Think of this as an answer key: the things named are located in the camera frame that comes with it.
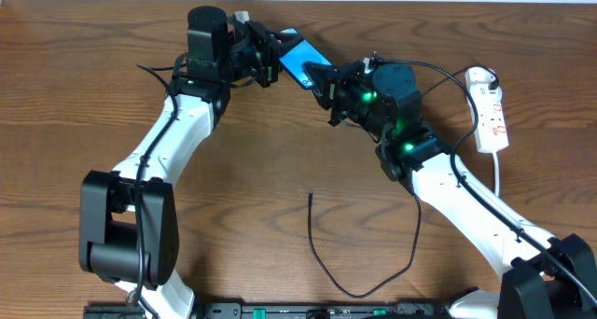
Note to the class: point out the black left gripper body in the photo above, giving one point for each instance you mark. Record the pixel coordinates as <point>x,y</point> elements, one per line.
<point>270,53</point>

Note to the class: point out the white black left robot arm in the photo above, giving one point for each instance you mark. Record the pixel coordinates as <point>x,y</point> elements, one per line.
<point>128,229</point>

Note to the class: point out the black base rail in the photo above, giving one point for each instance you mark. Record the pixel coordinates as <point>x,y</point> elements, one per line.
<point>239,311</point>

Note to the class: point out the white power strip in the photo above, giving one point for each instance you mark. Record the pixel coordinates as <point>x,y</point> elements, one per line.
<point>491,133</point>

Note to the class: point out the blue Galaxy smartphone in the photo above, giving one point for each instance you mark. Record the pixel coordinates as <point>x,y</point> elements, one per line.
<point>293,61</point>

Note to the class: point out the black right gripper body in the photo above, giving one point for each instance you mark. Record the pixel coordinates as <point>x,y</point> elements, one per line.
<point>340,91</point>

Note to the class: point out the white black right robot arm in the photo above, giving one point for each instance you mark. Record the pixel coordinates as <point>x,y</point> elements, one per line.
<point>541,275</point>

